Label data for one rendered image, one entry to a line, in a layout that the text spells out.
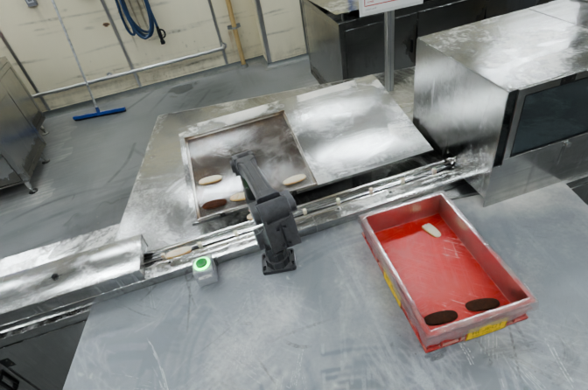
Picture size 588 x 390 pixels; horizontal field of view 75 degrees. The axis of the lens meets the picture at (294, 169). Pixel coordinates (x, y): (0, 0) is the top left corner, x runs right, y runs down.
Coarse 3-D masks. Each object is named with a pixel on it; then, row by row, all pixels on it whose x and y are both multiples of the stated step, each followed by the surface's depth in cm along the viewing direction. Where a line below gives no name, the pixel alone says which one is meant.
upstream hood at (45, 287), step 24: (120, 240) 144; (144, 240) 148; (48, 264) 140; (72, 264) 138; (96, 264) 137; (120, 264) 135; (0, 288) 135; (24, 288) 133; (48, 288) 132; (72, 288) 130; (96, 288) 131; (0, 312) 127; (24, 312) 129
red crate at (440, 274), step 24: (432, 216) 142; (384, 240) 137; (408, 240) 135; (432, 240) 134; (456, 240) 132; (408, 264) 128; (432, 264) 126; (456, 264) 125; (408, 288) 121; (432, 288) 120; (456, 288) 119; (480, 288) 117; (432, 312) 114
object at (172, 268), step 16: (448, 176) 152; (384, 192) 150; (400, 192) 149; (416, 192) 148; (432, 192) 150; (336, 208) 148; (352, 208) 146; (368, 208) 145; (304, 224) 144; (320, 224) 143; (336, 224) 145; (240, 240) 142; (192, 256) 140; (224, 256) 139; (240, 256) 142; (160, 272) 137; (176, 272) 137; (128, 288) 135; (80, 304) 134; (32, 320) 132
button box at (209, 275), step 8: (208, 256) 134; (192, 264) 133; (216, 264) 140; (192, 272) 130; (200, 272) 130; (208, 272) 131; (216, 272) 136; (200, 280) 132; (208, 280) 133; (216, 280) 134
